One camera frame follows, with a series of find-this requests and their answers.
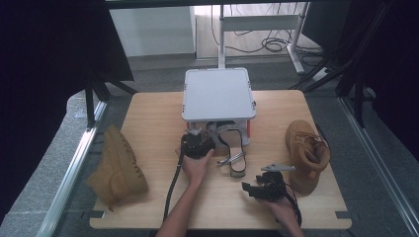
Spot black high-heel sandal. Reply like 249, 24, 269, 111
207, 120, 248, 179

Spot white power strip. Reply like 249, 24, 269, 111
310, 66, 330, 83

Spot person's right hand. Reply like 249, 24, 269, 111
262, 187, 299, 229

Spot right hand-held gripper cable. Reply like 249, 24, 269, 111
280, 182, 302, 228

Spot black floor cables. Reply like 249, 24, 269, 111
210, 3, 324, 57

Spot white desk frame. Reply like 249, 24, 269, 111
216, 1, 311, 75

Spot white two-tier shoe rack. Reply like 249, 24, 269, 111
181, 67, 257, 149

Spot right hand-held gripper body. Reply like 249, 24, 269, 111
255, 163, 296, 202

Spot black metal stand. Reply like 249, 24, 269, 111
289, 0, 368, 128
83, 65, 139, 131

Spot hand-held gripper cable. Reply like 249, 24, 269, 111
280, 182, 302, 228
162, 144, 185, 222

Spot tan suede boot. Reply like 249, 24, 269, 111
285, 119, 331, 198
86, 123, 149, 212

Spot white cabinet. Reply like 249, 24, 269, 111
109, 6, 197, 58

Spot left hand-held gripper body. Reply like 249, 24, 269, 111
180, 126, 217, 160

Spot person's left hand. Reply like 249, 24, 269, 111
175, 147, 215, 190

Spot left hand-held gripper cable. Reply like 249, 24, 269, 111
162, 144, 185, 222

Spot aluminium floor rail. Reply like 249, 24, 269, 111
339, 96, 419, 237
36, 100, 109, 237

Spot black curtain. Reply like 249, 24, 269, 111
301, 0, 419, 162
0, 0, 134, 225

